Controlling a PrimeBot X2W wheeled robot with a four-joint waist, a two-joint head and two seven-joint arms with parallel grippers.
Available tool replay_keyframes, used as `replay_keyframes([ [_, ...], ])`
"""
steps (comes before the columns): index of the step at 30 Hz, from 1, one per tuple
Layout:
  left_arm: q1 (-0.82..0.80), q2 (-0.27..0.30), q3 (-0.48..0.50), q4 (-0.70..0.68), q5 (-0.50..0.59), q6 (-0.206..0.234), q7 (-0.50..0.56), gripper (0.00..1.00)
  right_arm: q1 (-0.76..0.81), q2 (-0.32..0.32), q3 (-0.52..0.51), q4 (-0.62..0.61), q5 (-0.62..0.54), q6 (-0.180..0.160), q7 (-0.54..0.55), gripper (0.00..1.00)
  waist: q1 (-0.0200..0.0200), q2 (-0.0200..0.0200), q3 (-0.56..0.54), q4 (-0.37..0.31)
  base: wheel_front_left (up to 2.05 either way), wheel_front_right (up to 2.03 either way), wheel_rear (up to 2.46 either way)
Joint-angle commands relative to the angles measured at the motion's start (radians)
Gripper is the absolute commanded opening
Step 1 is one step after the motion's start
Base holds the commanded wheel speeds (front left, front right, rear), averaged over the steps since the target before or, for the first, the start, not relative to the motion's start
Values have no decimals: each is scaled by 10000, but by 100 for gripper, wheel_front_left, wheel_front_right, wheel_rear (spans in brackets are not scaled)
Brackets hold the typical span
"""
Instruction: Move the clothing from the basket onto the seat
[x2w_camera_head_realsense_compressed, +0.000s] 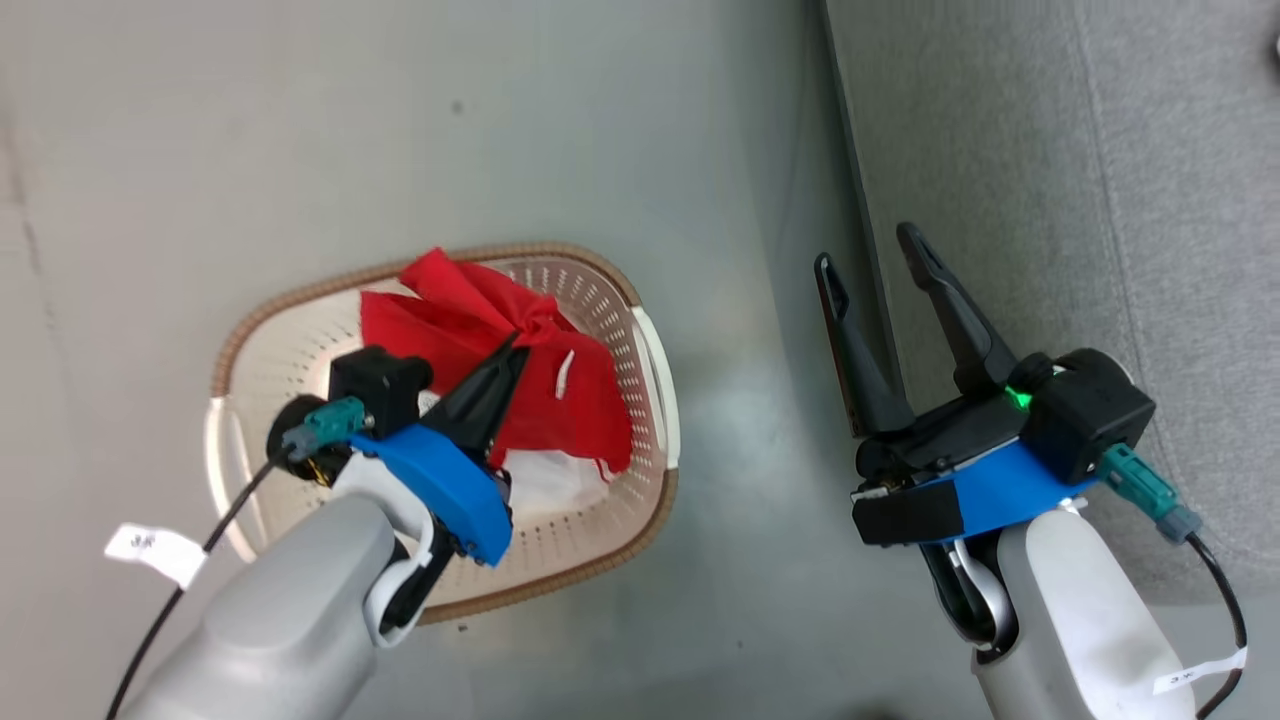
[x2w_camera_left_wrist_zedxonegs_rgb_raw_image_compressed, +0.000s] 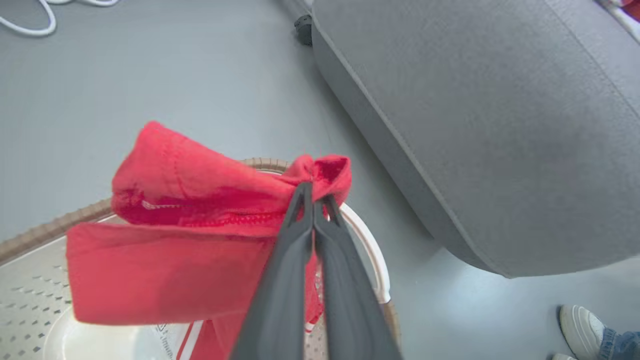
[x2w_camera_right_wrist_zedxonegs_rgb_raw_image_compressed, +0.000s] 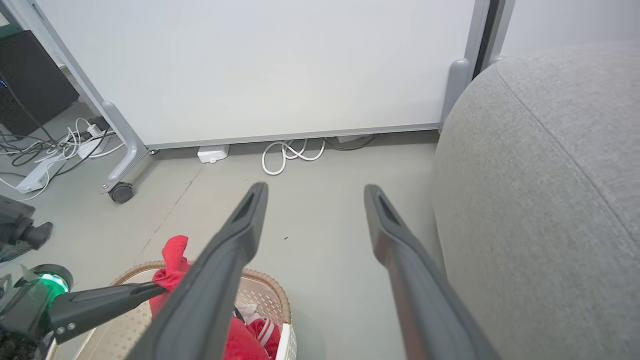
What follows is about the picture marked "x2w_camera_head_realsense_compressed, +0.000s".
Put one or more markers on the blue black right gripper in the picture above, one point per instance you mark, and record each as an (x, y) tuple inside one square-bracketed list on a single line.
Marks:
[(950, 490)]

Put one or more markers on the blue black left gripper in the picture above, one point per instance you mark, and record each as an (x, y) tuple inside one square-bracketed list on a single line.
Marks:
[(450, 490)]

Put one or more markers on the red cloth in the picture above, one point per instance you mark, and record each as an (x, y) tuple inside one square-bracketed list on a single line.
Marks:
[(440, 320)]

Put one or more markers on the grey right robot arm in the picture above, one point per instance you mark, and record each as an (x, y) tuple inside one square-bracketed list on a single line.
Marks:
[(1060, 620)]

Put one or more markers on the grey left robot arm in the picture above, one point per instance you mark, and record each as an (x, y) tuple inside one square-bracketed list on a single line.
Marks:
[(270, 620)]

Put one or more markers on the white cloth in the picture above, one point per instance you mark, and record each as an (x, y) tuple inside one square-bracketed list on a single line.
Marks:
[(550, 485)]

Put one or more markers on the grey fabric sofa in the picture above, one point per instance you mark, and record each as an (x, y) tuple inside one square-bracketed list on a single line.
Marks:
[(1100, 150)]

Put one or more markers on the beige perforated laundry basket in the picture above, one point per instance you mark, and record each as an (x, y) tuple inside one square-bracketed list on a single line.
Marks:
[(300, 350)]

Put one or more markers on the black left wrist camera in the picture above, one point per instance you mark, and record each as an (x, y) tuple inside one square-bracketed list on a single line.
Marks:
[(385, 385)]

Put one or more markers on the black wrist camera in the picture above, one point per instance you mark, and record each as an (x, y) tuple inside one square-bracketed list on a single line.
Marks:
[(385, 385), (1090, 410)]

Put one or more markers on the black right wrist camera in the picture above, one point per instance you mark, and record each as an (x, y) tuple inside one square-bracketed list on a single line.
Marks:
[(1090, 410)]

